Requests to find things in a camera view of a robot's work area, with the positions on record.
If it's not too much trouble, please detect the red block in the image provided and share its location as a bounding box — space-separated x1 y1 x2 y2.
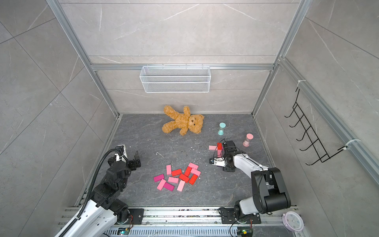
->
189 174 198 185
184 166 192 177
179 174 190 183
217 143 223 151
171 169 182 177

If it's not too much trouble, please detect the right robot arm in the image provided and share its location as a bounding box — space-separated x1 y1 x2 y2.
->
209 140 291 220

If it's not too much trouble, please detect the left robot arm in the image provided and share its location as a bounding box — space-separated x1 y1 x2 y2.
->
56 145 144 237

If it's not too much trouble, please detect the pink sand timer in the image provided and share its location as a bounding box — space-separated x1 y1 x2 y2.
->
243 133 254 147

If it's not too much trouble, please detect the teal sand timer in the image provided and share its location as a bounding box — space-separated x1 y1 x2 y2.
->
218 122 226 136

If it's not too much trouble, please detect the magenta block far left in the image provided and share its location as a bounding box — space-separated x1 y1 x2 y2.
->
154 174 165 182

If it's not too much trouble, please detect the magenta block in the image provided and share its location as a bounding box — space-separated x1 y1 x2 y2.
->
163 182 175 192
154 174 165 182

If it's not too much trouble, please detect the magenta block lower left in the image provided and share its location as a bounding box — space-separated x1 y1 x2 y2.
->
163 182 175 192

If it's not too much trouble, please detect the brown teddy bear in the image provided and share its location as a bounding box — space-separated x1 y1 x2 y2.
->
162 105 204 136

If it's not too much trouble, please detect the lilac round clock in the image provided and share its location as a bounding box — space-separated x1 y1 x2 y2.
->
282 211 305 232

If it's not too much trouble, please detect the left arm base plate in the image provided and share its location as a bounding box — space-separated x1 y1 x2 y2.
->
117 208 145 225

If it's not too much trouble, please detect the left black cable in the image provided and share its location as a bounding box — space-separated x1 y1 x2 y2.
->
57 148 123 237

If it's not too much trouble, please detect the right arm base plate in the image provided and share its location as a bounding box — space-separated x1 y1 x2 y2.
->
218 207 262 224

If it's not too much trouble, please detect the white wire mesh basket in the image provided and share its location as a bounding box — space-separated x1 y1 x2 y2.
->
140 65 211 93

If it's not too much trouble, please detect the black wire hook rack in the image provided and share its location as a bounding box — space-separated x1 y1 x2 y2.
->
284 87 348 166

